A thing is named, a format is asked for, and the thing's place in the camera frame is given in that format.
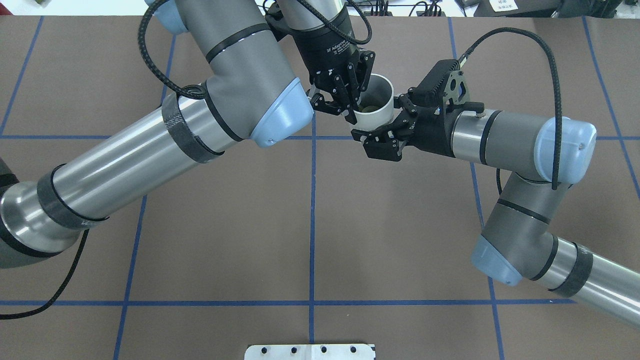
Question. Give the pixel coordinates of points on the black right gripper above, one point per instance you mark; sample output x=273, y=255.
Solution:
x=434, y=131

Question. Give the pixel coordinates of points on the white cup with handle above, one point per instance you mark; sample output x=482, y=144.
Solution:
x=380, y=92

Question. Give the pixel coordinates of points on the white metal base plate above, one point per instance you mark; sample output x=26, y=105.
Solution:
x=331, y=351

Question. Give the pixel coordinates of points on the black box with label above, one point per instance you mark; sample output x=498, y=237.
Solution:
x=516, y=8

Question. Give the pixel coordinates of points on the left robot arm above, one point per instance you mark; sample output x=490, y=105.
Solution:
x=272, y=73

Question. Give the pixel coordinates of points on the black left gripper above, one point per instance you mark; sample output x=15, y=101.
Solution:
x=326, y=51

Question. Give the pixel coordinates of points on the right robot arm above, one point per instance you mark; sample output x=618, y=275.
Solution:
x=515, y=242

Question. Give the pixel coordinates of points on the lemon slice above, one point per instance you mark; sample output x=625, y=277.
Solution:
x=369, y=108

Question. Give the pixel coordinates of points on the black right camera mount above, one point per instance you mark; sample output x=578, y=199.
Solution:
x=445, y=88

